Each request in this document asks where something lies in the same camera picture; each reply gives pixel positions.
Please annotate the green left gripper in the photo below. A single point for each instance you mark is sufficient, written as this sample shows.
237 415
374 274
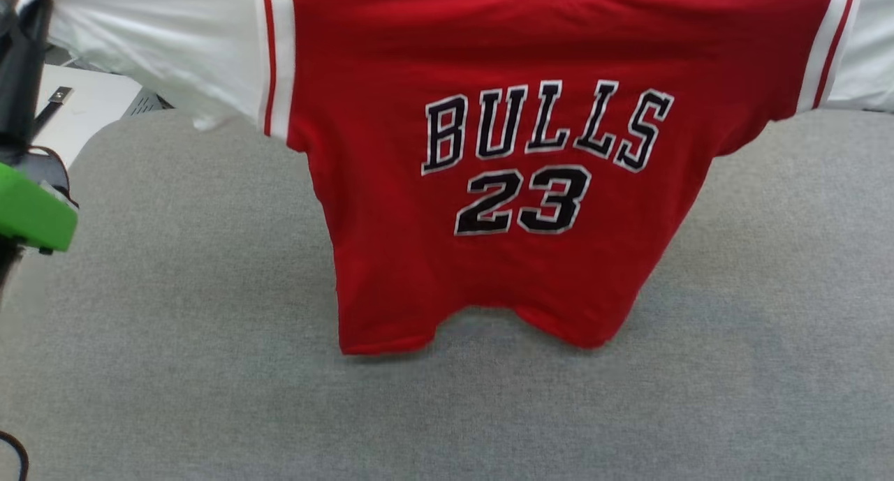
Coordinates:
35 212

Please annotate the red white Bulls jersey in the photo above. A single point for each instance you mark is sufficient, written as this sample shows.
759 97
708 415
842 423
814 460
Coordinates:
391 257

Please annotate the white flat panel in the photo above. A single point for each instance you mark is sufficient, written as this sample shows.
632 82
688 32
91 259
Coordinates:
98 107

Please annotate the grey slotted grate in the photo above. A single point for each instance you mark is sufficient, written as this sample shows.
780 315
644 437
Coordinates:
143 105

